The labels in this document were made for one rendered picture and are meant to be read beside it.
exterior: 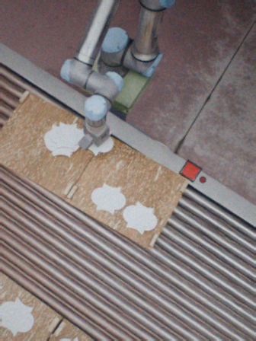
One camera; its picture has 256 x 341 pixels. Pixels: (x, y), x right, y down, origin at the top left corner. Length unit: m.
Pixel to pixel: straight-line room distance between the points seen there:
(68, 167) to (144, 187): 0.33
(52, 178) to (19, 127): 0.28
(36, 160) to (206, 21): 2.02
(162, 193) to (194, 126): 1.25
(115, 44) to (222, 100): 1.46
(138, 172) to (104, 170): 0.15
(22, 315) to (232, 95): 2.13
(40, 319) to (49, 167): 0.62
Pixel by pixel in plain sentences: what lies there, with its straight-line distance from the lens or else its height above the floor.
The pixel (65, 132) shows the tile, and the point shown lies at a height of 0.98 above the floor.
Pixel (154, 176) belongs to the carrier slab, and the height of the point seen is 0.94.
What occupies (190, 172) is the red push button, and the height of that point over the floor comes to 0.93.
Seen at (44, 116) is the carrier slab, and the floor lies 0.94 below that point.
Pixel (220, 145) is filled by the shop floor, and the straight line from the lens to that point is 3.05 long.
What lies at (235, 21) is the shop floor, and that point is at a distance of 3.59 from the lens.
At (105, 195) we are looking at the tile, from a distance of 1.86.
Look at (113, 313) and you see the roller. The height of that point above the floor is 0.92.
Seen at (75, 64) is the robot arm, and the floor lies 1.37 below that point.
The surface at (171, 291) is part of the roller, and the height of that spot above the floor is 0.92.
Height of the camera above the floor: 2.73
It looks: 72 degrees down
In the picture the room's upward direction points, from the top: 10 degrees clockwise
